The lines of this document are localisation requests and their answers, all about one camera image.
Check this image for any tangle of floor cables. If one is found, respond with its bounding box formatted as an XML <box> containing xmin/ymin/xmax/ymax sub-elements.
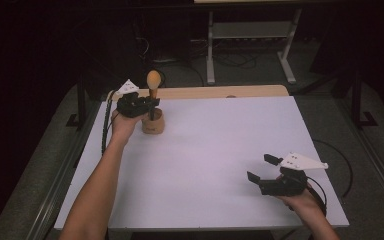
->
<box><xmin>212</xmin><ymin>49</ymin><xmax>258</xmax><ymax>70</ymax></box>

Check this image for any makeup brush with dark handle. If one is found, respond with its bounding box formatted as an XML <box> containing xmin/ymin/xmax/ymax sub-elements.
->
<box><xmin>146</xmin><ymin>69</ymin><xmax>163</xmax><ymax>122</ymax></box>

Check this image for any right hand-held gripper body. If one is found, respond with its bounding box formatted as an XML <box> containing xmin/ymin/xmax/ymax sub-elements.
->
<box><xmin>259</xmin><ymin>151</ymin><xmax>330</xmax><ymax>197</ymax></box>

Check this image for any person's right hand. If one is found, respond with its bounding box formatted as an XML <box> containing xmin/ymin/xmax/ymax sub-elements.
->
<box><xmin>274</xmin><ymin>174</ymin><xmax>322</xmax><ymax>216</ymax></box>

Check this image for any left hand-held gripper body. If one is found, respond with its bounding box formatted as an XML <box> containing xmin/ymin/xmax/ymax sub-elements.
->
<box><xmin>114</xmin><ymin>78</ymin><xmax>152</xmax><ymax>119</ymax></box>

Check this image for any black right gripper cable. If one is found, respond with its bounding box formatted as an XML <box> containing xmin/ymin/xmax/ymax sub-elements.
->
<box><xmin>307</xmin><ymin>181</ymin><xmax>329</xmax><ymax>217</ymax></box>

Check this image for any person's left hand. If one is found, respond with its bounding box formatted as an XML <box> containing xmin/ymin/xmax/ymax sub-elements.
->
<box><xmin>110</xmin><ymin>108</ymin><xmax>148</xmax><ymax>144</ymax></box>

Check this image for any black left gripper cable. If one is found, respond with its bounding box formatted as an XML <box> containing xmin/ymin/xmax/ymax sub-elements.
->
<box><xmin>100</xmin><ymin>89</ymin><xmax>119</xmax><ymax>157</ymax></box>

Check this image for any black stand leg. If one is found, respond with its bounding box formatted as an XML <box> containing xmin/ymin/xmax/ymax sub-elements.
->
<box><xmin>65</xmin><ymin>74</ymin><xmax>88</xmax><ymax>130</ymax></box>
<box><xmin>350</xmin><ymin>71</ymin><xmax>380</xmax><ymax>130</ymax></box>

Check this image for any aluminium rail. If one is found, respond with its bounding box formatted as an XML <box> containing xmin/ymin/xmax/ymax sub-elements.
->
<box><xmin>333</xmin><ymin>96</ymin><xmax>384</xmax><ymax>214</ymax></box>
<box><xmin>25</xmin><ymin>99</ymin><xmax>102</xmax><ymax>240</ymax></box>

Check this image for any black cable on floor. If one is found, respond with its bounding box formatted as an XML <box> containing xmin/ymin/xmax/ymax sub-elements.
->
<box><xmin>312</xmin><ymin>138</ymin><xmax>355</xmax><ymax>200</ymax></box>

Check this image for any white board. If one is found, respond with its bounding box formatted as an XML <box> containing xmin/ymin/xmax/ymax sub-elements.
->
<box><xmin>53</xmin><ymin>95</ymin><xmax>350</xmax><ymax>232</ymax></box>

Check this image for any light wooden table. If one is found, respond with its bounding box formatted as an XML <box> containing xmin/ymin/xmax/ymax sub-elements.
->
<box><xmin>105</xmin><ymin>84</ymin><xmax>290</xmax><ymax>102</ymax></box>

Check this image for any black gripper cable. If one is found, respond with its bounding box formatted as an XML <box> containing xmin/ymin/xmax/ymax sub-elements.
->
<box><xmin>307</xmin><ymin>181</ymin><xmax>329</xmax><ymax>217</ymax></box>
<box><xmin>100</xmin><ymin>89</ymin><xmax>119</xmax><ymax>157</ymax></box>

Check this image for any white metal frame stand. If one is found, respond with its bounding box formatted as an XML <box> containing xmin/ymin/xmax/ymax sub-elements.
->
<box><xmin>205</xmin><ymin>9</ymin><xmax>304</xmax><ymax>86</ymax></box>

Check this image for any wooden brush holder cup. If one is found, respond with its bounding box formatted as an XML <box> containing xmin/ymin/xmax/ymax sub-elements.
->
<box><xmin>141</xmin><ymin>107</ymin><xmax>166</xmax><ymax>135</ymax></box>

